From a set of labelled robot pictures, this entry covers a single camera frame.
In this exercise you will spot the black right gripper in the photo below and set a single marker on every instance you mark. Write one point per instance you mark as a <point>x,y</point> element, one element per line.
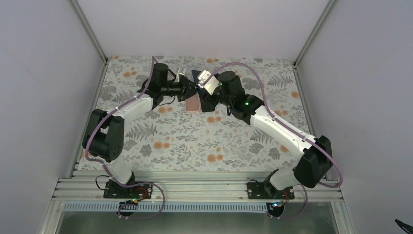
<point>204,96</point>

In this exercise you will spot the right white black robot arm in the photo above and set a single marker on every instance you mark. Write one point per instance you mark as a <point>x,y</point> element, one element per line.
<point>226,89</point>

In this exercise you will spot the aluminium rail base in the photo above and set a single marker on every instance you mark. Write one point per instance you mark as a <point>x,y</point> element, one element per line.
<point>177,186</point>

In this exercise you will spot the aluminium corner post left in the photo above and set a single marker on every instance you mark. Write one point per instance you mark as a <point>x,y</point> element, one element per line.
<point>89,31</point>

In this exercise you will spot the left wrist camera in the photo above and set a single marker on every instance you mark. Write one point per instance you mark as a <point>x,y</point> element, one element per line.
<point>180,74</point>

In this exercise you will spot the black smartphone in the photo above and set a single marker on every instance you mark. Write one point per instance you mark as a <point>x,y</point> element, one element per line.
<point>208,103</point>

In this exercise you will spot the floral patterned table mat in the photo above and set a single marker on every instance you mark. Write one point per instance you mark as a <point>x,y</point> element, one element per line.
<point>169,138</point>

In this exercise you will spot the pink phone case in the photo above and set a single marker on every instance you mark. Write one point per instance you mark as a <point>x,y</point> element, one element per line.
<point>192,104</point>

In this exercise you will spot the aluminium corner post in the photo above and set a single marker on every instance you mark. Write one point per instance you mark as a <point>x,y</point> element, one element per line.
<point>89,31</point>
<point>314,32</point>

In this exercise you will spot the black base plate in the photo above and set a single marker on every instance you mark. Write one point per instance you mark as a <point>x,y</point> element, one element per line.
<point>114,191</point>
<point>262,190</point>

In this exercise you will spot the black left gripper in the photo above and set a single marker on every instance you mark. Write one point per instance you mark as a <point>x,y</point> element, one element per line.
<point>187,90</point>

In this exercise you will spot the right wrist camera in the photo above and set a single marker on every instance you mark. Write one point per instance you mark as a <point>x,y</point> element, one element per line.
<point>207,82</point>

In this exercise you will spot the aluminium corner post right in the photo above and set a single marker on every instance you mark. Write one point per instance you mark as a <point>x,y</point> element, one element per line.
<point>314,32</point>

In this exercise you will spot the grey slotted cable duct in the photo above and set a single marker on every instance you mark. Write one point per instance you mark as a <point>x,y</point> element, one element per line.
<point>153,207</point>

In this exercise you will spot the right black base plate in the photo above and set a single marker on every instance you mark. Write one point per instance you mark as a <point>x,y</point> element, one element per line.
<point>262,190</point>

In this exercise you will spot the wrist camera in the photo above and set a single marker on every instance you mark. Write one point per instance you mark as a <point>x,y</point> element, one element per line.
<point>207,82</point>
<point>180,74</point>

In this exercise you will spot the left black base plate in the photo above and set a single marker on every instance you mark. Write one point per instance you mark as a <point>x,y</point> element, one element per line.
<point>114,191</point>

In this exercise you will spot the lavender phone case with ring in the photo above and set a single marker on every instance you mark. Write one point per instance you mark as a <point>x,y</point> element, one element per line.
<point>195,74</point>

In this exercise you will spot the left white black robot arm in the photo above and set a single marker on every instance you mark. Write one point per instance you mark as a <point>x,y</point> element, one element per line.
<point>104,137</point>

